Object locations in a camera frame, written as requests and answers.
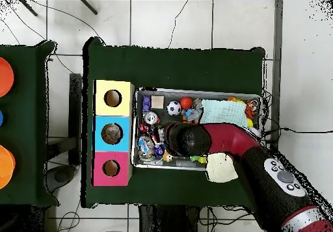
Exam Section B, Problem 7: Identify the wooden cube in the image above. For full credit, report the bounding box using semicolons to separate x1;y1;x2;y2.
151;95;165;109

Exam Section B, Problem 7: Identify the tiger striped toy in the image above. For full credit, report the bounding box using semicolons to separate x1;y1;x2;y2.
244;99;259;120

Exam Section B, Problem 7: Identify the side table with green cloth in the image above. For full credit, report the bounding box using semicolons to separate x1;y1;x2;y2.
0;40;60;207

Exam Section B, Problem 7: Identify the crushed bottle with blue label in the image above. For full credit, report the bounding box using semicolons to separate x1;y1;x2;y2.
101;123;123;145

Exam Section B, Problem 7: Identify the wooden box with three holes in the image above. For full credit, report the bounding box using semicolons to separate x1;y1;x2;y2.
92;79;135;187

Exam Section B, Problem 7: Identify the large crumpled clear bottle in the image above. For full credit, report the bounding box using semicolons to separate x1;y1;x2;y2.
137;135;157;161

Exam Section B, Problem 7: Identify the crushed silver can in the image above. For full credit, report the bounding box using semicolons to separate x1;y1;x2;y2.
143;111;160;125

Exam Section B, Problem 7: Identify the thin black floor cable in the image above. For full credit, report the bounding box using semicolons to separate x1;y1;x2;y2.
167;0;189;49

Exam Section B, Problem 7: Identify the orange red ball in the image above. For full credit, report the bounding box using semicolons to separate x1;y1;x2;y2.
180;96;194;110

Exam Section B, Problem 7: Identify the cream yellow cloth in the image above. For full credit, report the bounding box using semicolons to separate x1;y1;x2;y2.
206;152;239;183

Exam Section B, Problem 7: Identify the clear mesh bin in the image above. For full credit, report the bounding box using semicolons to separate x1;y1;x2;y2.
131;87;262;174

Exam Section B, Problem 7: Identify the mint green cloth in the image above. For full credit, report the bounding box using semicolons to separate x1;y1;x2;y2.
199;99;248;129

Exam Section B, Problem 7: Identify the purple plastic toy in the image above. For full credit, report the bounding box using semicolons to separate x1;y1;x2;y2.
142;96;152;112

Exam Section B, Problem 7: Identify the orange round disc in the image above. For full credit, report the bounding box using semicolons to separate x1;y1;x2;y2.
0;144;16;190

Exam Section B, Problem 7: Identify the black and white soccer ball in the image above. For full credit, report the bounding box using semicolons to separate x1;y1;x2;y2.
166;101;182;116

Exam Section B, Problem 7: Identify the red-orange round disc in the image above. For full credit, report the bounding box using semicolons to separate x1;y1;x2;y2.
0;57;15;97

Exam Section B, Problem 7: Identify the black metal leg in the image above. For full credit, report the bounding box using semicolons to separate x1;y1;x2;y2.
79;0;98;16
19;0;38;17

